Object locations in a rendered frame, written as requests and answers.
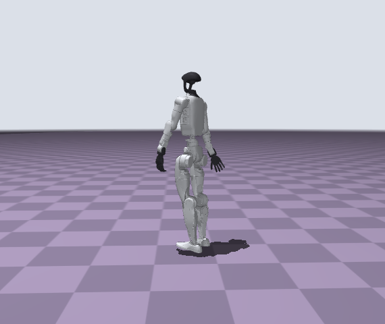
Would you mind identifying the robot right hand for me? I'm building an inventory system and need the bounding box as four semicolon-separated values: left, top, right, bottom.
207;148;225;172

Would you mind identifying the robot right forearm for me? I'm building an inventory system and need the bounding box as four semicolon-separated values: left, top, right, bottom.
202;130;215;155

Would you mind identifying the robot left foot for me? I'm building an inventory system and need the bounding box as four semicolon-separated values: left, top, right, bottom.
176;241;202;253

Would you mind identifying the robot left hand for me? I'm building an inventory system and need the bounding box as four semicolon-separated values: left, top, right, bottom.
155;147;166;172

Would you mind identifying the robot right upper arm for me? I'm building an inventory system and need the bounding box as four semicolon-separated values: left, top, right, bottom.
202;101;209;134

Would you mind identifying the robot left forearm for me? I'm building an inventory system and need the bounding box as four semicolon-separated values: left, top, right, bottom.
157;121;172;153

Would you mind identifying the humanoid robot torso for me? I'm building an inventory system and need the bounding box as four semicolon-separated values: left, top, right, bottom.
180;93;205;163

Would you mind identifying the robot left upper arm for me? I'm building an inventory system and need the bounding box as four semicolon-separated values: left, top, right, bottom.
169;97;190;131

